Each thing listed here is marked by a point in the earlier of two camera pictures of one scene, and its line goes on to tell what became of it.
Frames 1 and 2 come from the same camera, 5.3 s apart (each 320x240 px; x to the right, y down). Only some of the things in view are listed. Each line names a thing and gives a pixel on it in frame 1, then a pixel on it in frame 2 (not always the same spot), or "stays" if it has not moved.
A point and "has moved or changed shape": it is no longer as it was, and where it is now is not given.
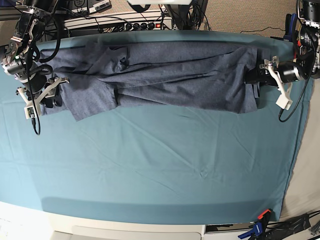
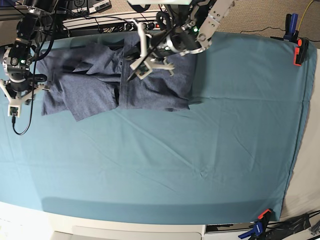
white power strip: x=133 y=22 stays
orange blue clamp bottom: x=258 y=231 stays
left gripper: x=34 y=87 → x=13 y=88
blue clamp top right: x=291 y=23 stays
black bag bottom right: x=279 y=231 stays
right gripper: x=260 y=74 → x=163 y=47
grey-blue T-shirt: x=189 y=77 has moved or changed shape
